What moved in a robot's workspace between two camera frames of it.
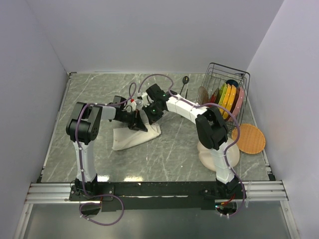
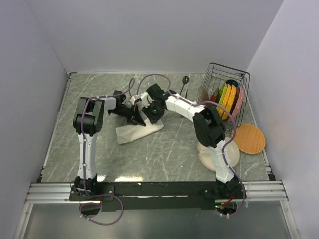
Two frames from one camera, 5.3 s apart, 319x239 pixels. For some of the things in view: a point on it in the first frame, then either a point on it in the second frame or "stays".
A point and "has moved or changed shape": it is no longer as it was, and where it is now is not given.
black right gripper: x=151 y=118 stays
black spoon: x=185 y=80 stays
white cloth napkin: x=125 y=137 has moved or changed shape
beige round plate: x=206 y=154 stays
